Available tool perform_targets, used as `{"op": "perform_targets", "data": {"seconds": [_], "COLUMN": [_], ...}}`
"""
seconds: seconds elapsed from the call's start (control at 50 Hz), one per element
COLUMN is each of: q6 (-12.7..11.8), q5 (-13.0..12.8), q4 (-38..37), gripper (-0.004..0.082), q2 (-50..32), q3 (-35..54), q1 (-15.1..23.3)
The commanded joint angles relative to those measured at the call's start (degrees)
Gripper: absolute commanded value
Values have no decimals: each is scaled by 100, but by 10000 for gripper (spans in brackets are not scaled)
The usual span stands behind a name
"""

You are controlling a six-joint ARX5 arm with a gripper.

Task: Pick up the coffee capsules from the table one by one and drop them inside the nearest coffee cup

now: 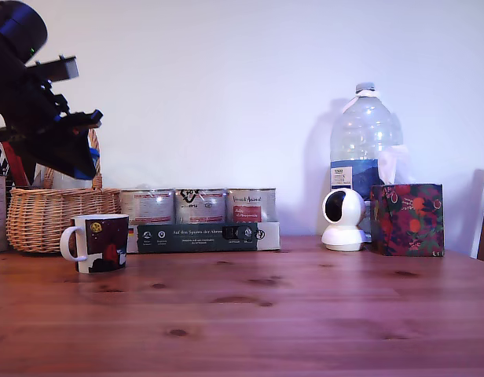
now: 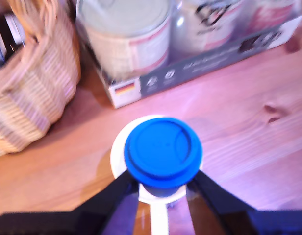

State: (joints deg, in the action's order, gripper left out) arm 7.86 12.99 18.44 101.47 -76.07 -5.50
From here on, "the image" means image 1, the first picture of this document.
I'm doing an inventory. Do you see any clear bottle with blue cap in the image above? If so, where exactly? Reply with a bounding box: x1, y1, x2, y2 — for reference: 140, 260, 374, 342
49, 167, 94, 191

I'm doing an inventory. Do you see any white mug with dark print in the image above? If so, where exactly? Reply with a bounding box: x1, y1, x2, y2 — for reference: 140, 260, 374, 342
59, 214, 130, 275

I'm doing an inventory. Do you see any silver food can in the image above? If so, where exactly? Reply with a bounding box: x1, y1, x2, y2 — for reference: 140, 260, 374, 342
174, 188, 228, 226
119, 189, 176, 228

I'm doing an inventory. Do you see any cardboard can tray dark print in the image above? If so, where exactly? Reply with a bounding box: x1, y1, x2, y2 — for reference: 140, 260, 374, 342
127, 221, 282, 254

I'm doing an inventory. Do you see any silver can with red label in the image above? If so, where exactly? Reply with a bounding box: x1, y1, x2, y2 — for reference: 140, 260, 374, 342
225, 188, 277, 225

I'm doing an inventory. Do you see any large clear water bottle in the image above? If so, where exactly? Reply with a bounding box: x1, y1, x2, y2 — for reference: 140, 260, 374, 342
328, 82, 405, 206

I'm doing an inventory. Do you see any white tissue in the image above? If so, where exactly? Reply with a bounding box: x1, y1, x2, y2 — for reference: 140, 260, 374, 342
376, 145, 410, 186

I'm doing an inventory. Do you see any floral tissue box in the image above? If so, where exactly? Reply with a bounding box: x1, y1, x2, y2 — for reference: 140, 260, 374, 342
368, 183, 446, 258

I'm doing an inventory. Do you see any wicker basket with handle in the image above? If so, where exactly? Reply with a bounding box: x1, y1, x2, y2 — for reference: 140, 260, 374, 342
5, 127, 123, 254

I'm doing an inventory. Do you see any grey camera box on bracket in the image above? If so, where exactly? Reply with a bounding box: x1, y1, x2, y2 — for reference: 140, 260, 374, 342
25, 55, 79, 85

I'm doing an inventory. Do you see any small white round camera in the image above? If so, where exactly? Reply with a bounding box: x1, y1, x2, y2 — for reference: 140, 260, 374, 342
321, 188, 369, 253

